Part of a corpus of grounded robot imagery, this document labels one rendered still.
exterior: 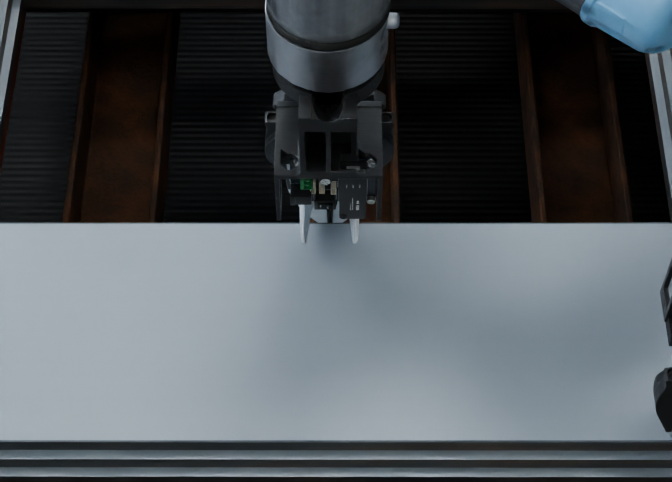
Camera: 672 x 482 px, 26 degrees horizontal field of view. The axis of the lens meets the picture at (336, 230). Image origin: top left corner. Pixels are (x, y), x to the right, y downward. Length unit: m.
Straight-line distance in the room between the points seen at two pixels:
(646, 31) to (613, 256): 0.31
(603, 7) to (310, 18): 0.16
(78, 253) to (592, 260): 0.38
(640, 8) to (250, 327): 0.39
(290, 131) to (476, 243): 0.20
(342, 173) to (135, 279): 0.21
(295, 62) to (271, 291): 0.24
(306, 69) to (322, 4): 0.06
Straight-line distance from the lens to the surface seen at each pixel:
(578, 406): 1.02
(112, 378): 1.03
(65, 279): 1.08
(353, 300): 1.05
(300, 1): 0.83
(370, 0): 0.84
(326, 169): 0.93
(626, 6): 0.81
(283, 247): 1.08
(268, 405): 1.01
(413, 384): 1.02
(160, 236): 1.09
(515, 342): 1.04
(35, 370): 1.04
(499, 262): 1.08
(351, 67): 0.88
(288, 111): 0.97
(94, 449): 1.02
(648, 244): 1.10
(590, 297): 1.07
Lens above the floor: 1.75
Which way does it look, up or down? 56 degrees down
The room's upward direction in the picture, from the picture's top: straight up
